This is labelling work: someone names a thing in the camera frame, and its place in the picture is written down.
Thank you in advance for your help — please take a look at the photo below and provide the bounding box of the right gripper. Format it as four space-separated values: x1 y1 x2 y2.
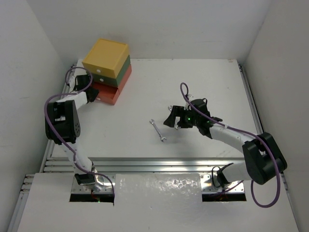
164 105 200 128

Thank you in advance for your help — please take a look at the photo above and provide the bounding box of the silver wrench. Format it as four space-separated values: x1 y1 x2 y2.
149 119 166 142
168 105 178 130

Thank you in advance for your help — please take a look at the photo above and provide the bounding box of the green drawer box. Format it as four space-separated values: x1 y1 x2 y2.
92 55 131 87

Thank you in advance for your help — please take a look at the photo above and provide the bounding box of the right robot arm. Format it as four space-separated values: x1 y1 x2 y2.
163 99 287 187

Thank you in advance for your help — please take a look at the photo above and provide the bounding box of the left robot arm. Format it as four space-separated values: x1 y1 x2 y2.
44 74 98 189

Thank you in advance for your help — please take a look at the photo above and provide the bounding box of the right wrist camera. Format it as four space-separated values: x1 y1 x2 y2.
184 94 195 108

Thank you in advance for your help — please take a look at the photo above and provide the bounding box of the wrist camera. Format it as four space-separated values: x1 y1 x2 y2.
184 94 195 108
68 75 78 89

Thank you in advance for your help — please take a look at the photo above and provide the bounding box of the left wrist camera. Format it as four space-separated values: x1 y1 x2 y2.
68 75 78 89

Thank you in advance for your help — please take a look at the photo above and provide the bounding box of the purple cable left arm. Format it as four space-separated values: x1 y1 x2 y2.
43 67 116 196

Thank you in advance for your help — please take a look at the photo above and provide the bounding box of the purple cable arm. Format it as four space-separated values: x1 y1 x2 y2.
180 82 283 208
43 67 116 196

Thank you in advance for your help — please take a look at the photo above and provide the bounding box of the aluminium rail frame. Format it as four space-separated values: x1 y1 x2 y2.
9 59 297 232

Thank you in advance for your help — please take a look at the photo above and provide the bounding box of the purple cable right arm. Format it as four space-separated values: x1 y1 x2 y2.
180 82 283 208

